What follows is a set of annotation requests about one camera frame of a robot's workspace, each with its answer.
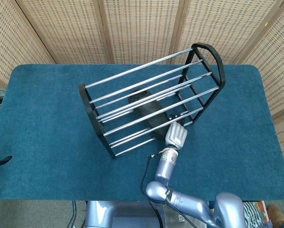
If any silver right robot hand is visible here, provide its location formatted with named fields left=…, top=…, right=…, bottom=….
left=165, top=120, right=188, bottom=151

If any black and chrome shoe rack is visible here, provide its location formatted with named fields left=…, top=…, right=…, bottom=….
left=78, top=42, right=226, bottom=159

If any tan suede boot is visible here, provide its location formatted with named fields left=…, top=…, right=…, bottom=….
left=267, top=203, right=284, bottom=228

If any striped cloth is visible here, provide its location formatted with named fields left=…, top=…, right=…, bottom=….
left=242, top=201, right=266, bottom=225

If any lilac robot torso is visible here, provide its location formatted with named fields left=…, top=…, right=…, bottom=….
left=84, top=200, right=166, bottom=228

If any woven bamboo folding screen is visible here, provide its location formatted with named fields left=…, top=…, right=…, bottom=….
left=0, top=0, right=284, bottom=202

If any blue carpet mat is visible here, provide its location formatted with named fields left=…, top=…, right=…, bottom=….
left=0, top=63, right=284, bottom=201

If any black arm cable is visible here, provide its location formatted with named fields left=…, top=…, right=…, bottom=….
left=140, top=153, right=199, bottom=228

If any thin black hanging cable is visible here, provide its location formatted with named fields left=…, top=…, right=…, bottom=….
left=71, top=200, right=78, bottom=228

